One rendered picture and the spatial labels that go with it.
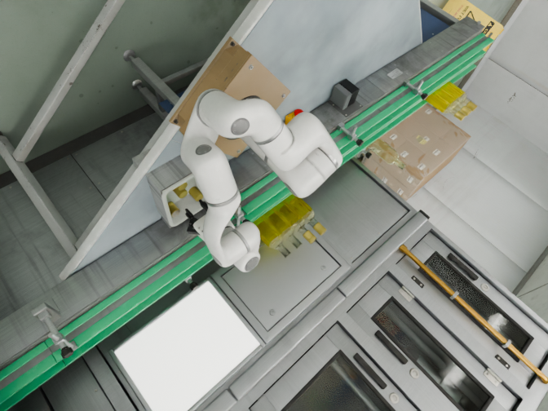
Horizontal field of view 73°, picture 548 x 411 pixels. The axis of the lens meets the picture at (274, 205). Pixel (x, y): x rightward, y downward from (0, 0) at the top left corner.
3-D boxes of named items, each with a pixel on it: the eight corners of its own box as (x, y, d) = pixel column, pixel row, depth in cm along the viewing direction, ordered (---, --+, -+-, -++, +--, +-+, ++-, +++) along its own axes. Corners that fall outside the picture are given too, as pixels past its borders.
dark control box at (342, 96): (329, 99, 163) (342, 110, 161) (333, 85, 156) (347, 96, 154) (341, 91, 167) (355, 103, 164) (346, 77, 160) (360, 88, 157)
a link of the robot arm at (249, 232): (236, 249, 95) (263, 228, 99) (212, 226, 101) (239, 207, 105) (244, 279, 107) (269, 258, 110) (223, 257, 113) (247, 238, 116)
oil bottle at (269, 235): (238, 215, 150) (273, 253, 143) (238, 208, 145) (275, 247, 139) (249, 208, 153) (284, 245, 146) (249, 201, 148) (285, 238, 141)
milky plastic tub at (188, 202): (157, 212, 131) (171, 229, 128) (145, 175, 112) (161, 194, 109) (198, 187, 138) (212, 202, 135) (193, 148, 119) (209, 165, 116)
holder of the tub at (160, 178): (160, 218, 136) (172, 232, 133) (145, 174, 112) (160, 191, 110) (198, 193, 143) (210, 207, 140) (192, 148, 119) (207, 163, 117)
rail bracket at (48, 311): (39, 308, 117) (74, 367, 110) (12, 292, 103) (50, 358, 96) (54, 299, 119) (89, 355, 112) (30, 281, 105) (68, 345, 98)
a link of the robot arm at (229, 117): (267, 110, 94) (233, 65, 84) (296, 127, 84) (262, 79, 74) (228, 148, 94) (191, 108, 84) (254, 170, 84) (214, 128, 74)
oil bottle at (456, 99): (420, 88, 201) (463, 120, 192) (425, 80, 197) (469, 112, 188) (426, 84, 204) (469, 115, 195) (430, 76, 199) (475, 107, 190)
